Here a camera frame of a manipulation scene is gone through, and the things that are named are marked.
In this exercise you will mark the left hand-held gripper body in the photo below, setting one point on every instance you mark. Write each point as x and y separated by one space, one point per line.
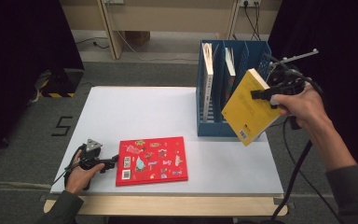
90 158

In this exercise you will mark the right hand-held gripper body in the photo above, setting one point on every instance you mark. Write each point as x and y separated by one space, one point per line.
286 81

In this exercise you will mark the yellow paperback book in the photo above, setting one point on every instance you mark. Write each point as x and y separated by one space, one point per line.
248 109

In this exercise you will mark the red hardcover book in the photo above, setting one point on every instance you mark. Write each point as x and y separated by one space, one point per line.
152 161

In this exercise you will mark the white picture book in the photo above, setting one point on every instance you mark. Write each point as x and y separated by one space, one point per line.
208 81

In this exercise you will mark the blue plastic file rack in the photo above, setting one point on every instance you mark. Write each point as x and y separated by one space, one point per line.
208 129

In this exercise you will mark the person's left hand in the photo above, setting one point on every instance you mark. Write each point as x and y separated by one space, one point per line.
77 180

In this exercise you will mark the person's right hand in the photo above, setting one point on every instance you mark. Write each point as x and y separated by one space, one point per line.
304 109

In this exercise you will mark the black base with hazard tape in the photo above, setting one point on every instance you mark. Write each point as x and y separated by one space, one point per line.
63 82

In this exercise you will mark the black curtain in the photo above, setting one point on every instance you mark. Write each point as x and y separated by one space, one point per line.
348 25
18 46

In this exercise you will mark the beige wooden desk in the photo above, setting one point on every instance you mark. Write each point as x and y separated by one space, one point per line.
167 15

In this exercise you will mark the brown cardboard box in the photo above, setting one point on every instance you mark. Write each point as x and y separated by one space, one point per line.
138 38

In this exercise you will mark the white wall socket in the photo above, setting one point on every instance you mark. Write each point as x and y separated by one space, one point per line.
250 2

